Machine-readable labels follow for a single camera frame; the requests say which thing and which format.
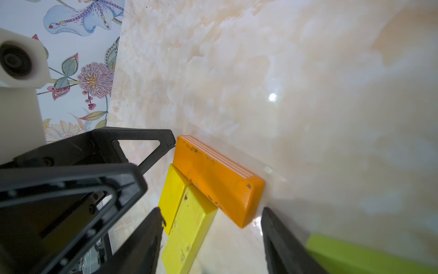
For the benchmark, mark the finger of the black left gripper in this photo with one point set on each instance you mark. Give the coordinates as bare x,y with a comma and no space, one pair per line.
101,146
52,216

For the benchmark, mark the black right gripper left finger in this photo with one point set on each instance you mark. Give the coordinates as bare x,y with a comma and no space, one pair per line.
139,253

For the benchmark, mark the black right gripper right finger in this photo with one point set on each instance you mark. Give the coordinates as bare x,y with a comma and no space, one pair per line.
284,253

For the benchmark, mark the lime green block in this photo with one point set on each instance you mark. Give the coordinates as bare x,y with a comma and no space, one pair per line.
338,257

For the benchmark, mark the yellow short block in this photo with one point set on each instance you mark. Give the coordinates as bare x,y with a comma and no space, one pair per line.
188,215

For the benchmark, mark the orange long block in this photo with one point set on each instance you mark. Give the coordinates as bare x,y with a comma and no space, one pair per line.
235,190

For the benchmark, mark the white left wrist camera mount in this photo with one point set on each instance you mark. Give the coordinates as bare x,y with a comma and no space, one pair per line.
24,70

